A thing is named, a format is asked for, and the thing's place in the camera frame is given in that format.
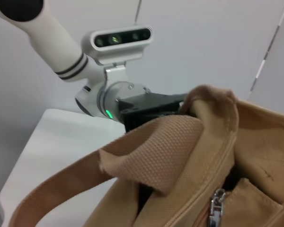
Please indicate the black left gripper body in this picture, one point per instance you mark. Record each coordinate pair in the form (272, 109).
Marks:
(144, 106)

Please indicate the khaki canvas food bag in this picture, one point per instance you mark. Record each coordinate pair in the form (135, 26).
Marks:
(180, 153)

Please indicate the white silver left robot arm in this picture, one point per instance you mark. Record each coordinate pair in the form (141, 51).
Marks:
(52, 33)

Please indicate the silver camera mount bracket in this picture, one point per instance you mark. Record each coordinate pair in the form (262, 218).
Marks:
(116, 75)

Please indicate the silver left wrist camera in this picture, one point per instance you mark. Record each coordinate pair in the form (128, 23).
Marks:
(120, 39)

